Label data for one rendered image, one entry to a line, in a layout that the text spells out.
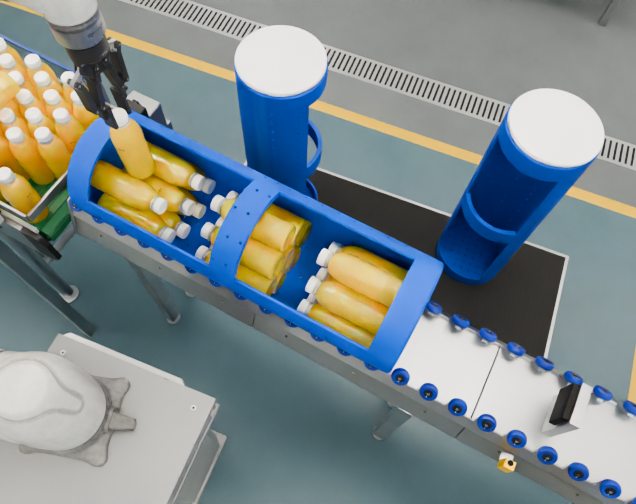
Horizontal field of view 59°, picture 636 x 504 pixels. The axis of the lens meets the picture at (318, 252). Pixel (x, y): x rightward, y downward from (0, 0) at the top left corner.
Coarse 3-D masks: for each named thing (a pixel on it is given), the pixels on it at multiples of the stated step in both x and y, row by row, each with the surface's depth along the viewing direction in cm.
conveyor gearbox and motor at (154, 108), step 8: (128, 96) 181; (136, 96) 181; (144, 96) 181; (144, 104) 179; (152, 104) 180; (160, 104) 180; (152, 112) 179; (160, 112) 182; (160, 120) 185; (168, 120) 196
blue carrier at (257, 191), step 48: (96, 144) 128; (192, 144) 133; (96, 192) 143; (192, 192) 152; (240, 192) 148; (288, 192) 128; (144, 240) 133; (192, 240) 148; (240, 240) 121; (336, 240) 143; (384, 240) 123; (240, 288) 127; (288, 288) 144; (432, 288) 116; (336, 336) 121; (384, 336) 116
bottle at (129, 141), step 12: (132, 120) 123; (120, 132) 121; (132, 132) 122; (120, 144) 123; (132, 144) 124; (144, 144) 128; (120, 156) 128; (132, 156) 127; (144, 156) 129; (132, 168) 131; (144, 168) 133
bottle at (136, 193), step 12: (96, 168) 135; (108, 168) 135; (96, 180) 135; (108, 180) 134; (120, 180) 134; (132, 180) 134; (108, 192) 135; (120, 192) 134; (132, 192) 133; (144, 192) 133; (156, 192) 136; (132, 204) 134; (144, 204) 134
